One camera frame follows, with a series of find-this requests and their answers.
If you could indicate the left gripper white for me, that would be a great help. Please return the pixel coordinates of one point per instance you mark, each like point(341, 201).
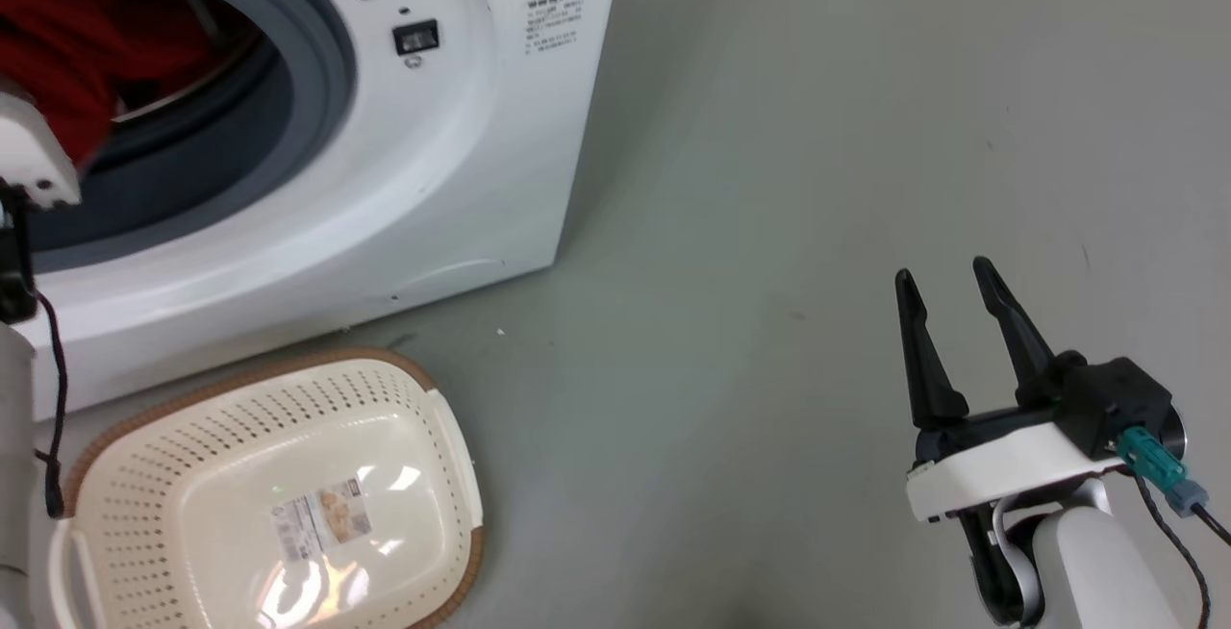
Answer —
point(29, 148)

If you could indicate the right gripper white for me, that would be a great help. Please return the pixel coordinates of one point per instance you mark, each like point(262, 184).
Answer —
point(1000, 470)

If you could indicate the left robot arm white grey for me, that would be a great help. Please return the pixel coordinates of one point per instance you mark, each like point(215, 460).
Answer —
point(12, 446)

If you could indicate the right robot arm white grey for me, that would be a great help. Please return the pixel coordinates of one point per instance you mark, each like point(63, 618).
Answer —
point(1087, 571)

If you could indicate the cream perforated laundry basket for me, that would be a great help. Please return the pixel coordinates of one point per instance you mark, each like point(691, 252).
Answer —
point(240, 446)

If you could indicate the white front-load washing machine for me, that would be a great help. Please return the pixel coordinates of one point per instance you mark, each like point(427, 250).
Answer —
point(462, 158)

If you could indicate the red clothing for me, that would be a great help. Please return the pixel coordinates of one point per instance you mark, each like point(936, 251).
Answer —
point(67, 42)

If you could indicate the grey rubber door gasket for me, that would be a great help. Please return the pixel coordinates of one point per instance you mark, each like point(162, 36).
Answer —
point(306, 52)

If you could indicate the black door latch socket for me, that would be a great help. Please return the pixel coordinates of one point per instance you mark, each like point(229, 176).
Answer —
point(416, 37)

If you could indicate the paper product label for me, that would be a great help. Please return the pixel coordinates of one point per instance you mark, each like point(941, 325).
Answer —
point(322, 516)

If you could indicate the printed text sticker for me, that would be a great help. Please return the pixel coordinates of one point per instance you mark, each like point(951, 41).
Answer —
point(553, 25)

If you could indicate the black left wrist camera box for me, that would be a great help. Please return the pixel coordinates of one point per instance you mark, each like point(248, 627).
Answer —
point(12, 254)

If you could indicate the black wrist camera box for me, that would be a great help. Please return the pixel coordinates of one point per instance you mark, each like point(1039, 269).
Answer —
point(1116, 403)
point(12, 254)

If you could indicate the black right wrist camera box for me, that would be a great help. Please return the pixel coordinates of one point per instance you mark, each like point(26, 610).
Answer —
point(1116, 403)

